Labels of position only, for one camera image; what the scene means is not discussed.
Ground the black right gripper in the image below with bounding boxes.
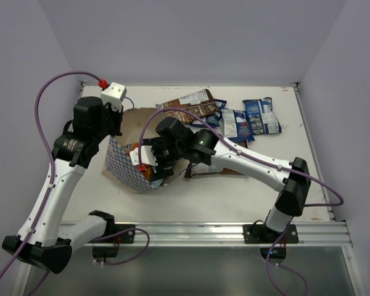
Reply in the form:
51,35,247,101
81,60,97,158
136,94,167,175
139,138,185,181

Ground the dark brown kettle chips bag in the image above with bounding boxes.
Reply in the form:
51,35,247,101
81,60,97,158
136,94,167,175
184,140,250,178

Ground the blue white snack packet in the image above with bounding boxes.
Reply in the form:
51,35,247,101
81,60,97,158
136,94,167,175
190,99,227,128

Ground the checkered blue paper bag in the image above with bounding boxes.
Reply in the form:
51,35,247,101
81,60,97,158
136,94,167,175
101,107,189,194

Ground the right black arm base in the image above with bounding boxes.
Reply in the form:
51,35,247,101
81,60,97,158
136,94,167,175
242,220,300,264

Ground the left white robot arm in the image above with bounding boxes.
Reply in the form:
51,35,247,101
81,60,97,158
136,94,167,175
2,96,123,274

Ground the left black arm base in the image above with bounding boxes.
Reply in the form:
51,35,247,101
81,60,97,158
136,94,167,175
91,224,135,262

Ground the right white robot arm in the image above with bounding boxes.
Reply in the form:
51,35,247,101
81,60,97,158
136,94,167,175
136,117,311,242

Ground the small orange white packet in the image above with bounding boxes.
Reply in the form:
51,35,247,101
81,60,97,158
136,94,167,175
122,142,139,154

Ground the light blue snack packet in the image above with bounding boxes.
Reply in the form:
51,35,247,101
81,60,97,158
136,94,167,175
150,179,168,190

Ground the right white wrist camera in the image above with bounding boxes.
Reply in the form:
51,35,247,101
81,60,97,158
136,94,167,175
129,146,158,171

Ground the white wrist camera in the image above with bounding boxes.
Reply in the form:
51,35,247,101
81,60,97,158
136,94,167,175
129,146,158,171
100,82,127,110

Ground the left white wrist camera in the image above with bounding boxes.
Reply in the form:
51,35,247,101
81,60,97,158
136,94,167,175
100,82,127,110

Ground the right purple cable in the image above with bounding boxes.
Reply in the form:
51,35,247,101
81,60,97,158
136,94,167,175
138,107,345,207

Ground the purple cable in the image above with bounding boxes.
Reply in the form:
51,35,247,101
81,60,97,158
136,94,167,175
0,71,107,296
138,107,345,207

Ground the aluminium front rail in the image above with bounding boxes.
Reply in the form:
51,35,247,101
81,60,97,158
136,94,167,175
60,220,354,247

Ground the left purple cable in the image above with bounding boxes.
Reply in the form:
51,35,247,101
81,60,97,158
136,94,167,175
0,71,107,296

